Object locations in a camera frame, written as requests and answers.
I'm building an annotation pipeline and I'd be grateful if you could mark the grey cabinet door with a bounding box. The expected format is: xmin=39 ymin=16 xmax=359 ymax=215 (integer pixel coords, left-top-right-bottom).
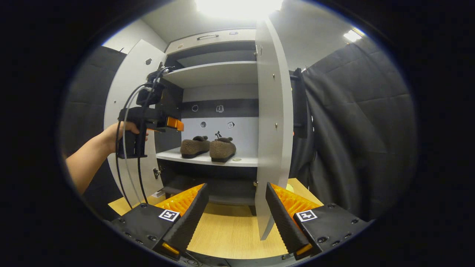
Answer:
xmin=104 ymin=39 xmax=167 ymax=206
xmin=254 ymin=18 xmax=294 ymax=241

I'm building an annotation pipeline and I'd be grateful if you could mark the brown fuzzy shoe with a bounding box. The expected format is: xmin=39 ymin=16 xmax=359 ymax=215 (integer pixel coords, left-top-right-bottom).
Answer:
xmin=180 ymin=136 xmax=211 ymax=159
xmin=209 ymin=137 xmax=237 ymax=163

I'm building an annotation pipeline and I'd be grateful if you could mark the black backdrop cloth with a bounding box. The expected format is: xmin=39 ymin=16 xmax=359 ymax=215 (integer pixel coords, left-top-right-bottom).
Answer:
xmin=61 ymin=37 xmax=418 ymax=222

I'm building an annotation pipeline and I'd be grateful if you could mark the light grey cabinet shelf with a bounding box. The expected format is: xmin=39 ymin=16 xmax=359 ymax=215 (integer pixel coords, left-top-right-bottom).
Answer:
xmin=156 ymin=146 xmax=259 ymax=167
xmin=162 ymin=61 xmax=259 ymax=89

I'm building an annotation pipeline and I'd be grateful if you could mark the grey shoe cabinet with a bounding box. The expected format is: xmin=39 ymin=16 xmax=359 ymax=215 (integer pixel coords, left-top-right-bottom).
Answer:
xmin=154 ymin=29 xmax=260 ymax=216

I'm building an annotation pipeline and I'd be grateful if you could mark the grey cable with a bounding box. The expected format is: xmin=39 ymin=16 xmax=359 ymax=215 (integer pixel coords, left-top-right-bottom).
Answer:
xmin=122 ymin=83 xmax=153 ymax=204

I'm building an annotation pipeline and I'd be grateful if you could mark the black cable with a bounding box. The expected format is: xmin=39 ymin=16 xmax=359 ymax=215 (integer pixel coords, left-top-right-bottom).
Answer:
xmin=135 ymin=67 xmax=175 ymax=204
xmin=115 ymin=83 xmax=149 ymax=210

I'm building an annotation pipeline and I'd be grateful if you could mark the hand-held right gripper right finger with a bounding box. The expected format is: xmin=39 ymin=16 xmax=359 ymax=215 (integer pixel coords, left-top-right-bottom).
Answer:
xmin=265 ymin=182 xmax=371 ymax=261

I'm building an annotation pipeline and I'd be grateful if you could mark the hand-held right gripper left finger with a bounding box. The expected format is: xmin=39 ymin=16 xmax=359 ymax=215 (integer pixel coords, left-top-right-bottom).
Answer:
xmin=111 ymin=183 xmax=209 ymax=260

